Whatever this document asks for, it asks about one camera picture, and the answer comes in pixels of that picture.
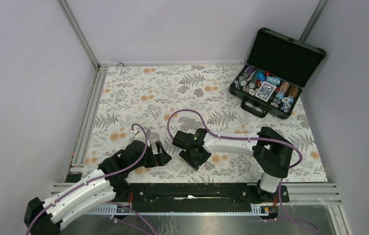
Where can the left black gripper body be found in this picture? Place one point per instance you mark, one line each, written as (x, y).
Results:
(150, 160)

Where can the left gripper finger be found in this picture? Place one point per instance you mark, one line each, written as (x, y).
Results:
(163, 158)
(160, 149)

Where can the black poker chip case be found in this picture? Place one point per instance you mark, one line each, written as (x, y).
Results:
(282, 61)

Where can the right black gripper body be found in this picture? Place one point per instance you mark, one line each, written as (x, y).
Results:
(193, 160)

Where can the blue playing card deck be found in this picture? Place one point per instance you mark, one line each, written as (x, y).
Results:
(265, 91)

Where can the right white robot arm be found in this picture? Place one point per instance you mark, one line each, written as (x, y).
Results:
(272, 152)

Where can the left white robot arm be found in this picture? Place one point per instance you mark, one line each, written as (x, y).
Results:
(105, 183)

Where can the floral table mat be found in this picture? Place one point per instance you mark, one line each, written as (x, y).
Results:
(166, 99)

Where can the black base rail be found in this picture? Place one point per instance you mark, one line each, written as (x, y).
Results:
(216, 198)

